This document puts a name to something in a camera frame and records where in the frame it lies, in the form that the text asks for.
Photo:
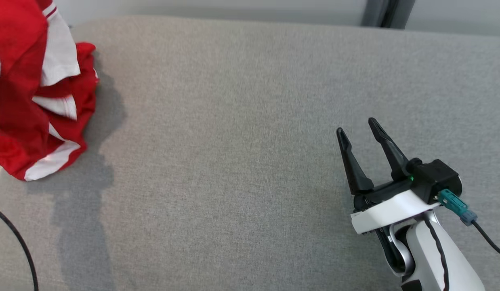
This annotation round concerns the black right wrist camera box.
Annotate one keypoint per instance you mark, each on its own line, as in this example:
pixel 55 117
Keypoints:
pixel 435 178

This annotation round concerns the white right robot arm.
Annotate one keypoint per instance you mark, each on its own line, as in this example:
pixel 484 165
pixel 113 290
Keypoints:
pixel 460 262

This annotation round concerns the red and white striped jersey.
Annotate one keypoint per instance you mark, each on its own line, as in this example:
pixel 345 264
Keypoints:
pixel 86 89

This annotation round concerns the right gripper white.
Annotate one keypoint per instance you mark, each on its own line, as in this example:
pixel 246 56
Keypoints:
pixel 391 210

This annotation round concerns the grey metal wall post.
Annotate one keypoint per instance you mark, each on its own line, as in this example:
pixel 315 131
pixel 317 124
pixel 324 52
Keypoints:
pixel 375 12

